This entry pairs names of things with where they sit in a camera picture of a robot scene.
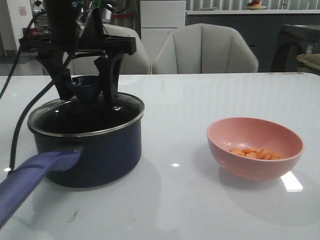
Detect dark blue saucepan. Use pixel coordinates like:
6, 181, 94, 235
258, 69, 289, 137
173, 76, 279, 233
0, 91, 146, 227

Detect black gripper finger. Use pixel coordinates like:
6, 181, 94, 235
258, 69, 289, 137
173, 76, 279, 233
94, 53, 124, 103
37, 51, 73, 100

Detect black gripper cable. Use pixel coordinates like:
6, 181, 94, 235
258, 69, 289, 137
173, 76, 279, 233
0, 12, 83, 173

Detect pink wall notice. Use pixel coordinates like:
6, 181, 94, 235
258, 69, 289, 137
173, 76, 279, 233
18, 6, 27, 17

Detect beige upholstered chair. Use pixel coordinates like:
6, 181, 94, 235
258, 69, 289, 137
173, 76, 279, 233
67, 24, 152, 76
152, 23, 259, 75

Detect left beige upholstered chair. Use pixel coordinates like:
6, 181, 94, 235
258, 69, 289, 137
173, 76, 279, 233
67, 24, 152, 76

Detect fruit bowl on counter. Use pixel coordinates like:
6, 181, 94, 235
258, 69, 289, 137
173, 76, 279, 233
244, 0, 267, 10

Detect right beige upholstered chair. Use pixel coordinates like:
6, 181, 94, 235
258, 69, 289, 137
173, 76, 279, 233
152, 23, 259, 75

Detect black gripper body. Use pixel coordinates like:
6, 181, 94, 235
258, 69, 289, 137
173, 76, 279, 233
19, 0, 136, 55

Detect orange ham slices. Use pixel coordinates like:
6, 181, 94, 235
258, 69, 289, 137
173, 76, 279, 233
229, 147, 284, 160

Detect dark kitchen counter cabinet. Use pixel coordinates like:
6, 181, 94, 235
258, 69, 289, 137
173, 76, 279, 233
186, 9, 320, 72

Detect pink bowl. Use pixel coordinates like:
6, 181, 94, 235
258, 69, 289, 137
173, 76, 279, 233
207, 117, 304, 181

